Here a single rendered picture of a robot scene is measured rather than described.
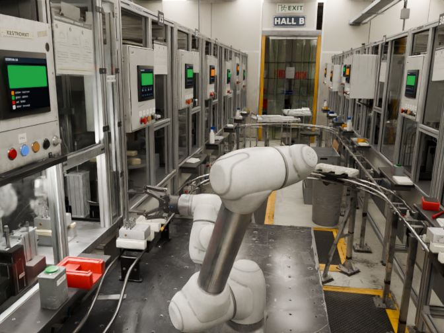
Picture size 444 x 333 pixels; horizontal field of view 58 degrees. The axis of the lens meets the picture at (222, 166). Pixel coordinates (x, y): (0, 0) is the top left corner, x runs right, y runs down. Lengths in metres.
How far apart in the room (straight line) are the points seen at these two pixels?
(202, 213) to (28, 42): 0.87
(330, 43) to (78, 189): 8.34
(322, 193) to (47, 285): 3.53
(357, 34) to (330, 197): 6.02
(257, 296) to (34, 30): 1.22
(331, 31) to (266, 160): 8.89
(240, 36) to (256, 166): 8.92
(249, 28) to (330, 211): 6.22
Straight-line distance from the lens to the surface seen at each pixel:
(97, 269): 1.64
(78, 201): 2.19
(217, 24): 10.03
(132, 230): 1.98
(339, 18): 9.97
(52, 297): 1.47
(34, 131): 1.49
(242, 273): 1.55
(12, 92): 1.36
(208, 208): 1.63
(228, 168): 1.05
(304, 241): 2.52
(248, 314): 1.61
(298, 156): 1.15
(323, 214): 4.62
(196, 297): 1.43
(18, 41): 1.44
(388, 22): 10.13
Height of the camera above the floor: 1.68
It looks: 13 degrees down
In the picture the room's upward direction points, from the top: 1 degrees clockwise
